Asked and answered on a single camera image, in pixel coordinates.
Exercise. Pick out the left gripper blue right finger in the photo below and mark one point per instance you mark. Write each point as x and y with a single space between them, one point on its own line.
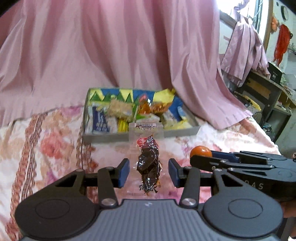
187 178

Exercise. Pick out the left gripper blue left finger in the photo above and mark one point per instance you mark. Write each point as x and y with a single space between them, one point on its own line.
108 179

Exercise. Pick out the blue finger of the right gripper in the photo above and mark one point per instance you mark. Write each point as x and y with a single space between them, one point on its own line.
204 163
225 156

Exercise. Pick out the small orange fruit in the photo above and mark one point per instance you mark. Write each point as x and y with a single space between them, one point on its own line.
201 151

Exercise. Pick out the dark brown snack packet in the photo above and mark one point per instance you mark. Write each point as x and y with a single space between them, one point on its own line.
144 139

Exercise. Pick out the dark blue snack bar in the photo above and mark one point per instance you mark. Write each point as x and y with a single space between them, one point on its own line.
99 121

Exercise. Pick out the yellow snack packet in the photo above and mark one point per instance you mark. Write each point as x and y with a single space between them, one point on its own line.
123 125

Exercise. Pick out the clear white snack packet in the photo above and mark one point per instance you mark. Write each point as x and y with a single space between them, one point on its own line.
147 119

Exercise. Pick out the orange candy bag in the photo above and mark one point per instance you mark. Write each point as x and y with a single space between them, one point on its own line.
147 106

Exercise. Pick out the person's right hand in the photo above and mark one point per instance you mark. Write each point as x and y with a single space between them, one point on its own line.
289 208

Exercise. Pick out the black fan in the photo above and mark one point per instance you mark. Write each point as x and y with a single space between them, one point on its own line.
258 117

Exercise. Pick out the grey tray with colourful liner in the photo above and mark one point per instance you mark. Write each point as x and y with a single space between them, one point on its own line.
178 121

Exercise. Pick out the dark wooden shelf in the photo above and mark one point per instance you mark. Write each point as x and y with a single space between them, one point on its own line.
274 97

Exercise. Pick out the small tied pink curtain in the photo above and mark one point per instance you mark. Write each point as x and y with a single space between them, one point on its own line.
245 52

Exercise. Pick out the orange hanging decoration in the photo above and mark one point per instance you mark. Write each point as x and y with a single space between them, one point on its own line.
283 40

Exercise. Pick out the large pink curtain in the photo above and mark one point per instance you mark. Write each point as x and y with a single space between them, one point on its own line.
52 52

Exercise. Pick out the window frame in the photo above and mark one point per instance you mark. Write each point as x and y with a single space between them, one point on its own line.
256 13

